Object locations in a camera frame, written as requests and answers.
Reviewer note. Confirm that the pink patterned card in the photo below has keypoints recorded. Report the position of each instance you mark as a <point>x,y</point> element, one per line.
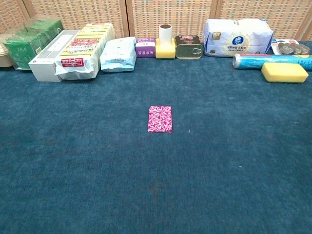
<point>160,119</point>

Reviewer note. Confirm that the yellow sponge under tube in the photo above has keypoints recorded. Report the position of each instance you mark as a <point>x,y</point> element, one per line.
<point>165,52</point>

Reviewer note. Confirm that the small purple box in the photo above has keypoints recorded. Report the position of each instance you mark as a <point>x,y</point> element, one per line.
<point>145,50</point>

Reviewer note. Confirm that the light blue wet wipes pack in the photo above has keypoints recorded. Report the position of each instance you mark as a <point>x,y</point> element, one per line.
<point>117,56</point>

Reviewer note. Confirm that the black gold luncheon meat can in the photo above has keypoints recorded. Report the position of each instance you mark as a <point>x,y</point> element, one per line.
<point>186,50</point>

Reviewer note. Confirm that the dark teal table cloth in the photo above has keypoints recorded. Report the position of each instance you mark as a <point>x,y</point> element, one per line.
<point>97,170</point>

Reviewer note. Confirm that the yellow red snack package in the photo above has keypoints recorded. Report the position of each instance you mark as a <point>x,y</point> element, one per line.
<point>83,46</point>

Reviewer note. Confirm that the woven bamboo folding screen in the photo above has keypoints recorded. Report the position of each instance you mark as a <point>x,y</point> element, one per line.
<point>170,14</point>

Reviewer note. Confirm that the blue food wrap roll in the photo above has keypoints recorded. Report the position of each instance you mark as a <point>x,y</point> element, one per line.
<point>251,62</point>

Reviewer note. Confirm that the white tissue pack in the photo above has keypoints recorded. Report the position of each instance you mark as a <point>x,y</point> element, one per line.
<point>236,39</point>

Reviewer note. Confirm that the white power strip box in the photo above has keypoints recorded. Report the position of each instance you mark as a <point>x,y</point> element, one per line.
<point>46,65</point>

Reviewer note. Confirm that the loose yellow sponge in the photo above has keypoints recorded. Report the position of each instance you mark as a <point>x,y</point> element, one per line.
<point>284,72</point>

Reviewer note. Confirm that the clear box green tea bags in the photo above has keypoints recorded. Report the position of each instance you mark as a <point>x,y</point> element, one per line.
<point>26,48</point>

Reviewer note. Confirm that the beige lunch box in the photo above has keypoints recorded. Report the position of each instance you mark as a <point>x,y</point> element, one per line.
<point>4,57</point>

